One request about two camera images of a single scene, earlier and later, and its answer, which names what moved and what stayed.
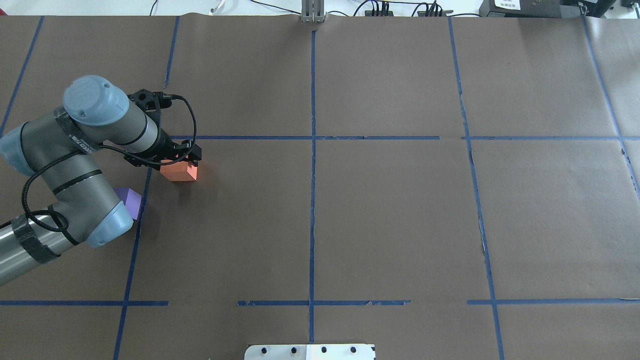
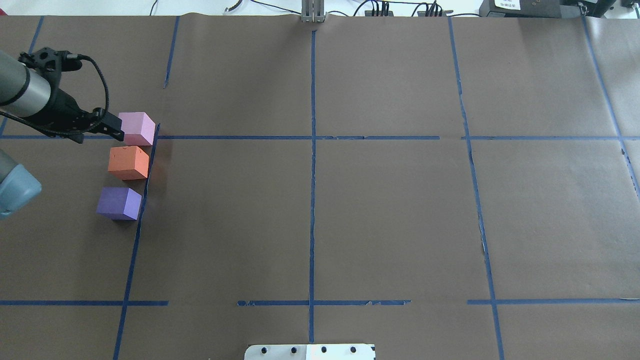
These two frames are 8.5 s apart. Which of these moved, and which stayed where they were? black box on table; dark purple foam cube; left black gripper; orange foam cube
Moved: orange foam cube; left black gripper
Stayed: black box on table; dark purple foam cube
